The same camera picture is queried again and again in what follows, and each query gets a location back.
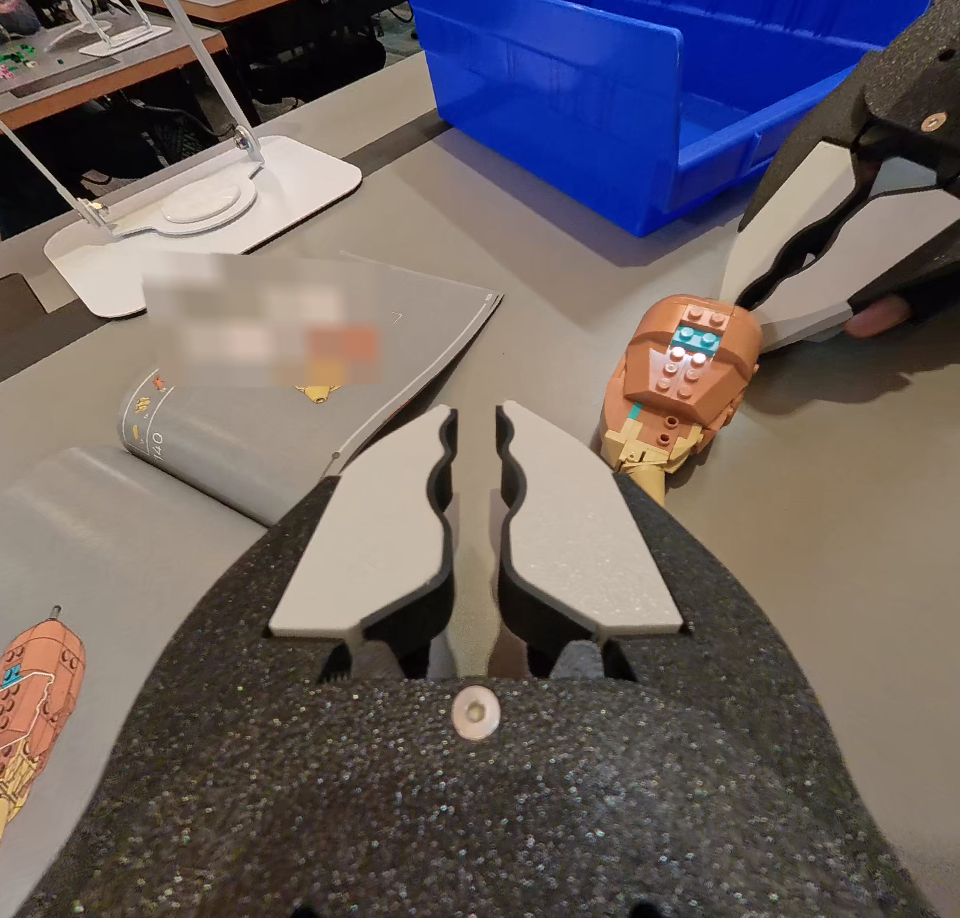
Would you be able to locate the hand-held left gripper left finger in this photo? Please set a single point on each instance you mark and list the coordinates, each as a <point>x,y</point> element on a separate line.
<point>367,550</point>

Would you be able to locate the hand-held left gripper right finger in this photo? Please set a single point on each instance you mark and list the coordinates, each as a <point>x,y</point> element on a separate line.
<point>585,550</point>

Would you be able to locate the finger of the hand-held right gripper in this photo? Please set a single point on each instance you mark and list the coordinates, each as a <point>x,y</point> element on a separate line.
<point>787,212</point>
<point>840,272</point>

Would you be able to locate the brown toy brick model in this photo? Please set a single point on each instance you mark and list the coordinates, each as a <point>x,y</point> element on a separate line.
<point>682,378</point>

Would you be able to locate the grey desk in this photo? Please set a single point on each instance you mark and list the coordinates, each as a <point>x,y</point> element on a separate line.
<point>525,257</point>

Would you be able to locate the person's right hand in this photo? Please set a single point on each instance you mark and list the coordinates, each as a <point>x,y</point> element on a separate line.
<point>877,318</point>

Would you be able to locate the grey instruction booklet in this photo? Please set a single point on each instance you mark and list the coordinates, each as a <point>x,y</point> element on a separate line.
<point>262,438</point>

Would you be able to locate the clear stand with white base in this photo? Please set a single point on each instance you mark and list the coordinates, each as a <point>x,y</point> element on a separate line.
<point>127,40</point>
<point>300,182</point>

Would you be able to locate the black office chair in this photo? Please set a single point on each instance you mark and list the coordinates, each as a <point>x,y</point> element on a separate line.
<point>172,145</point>

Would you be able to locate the small green bricks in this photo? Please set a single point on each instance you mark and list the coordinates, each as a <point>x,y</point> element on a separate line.
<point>15,59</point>

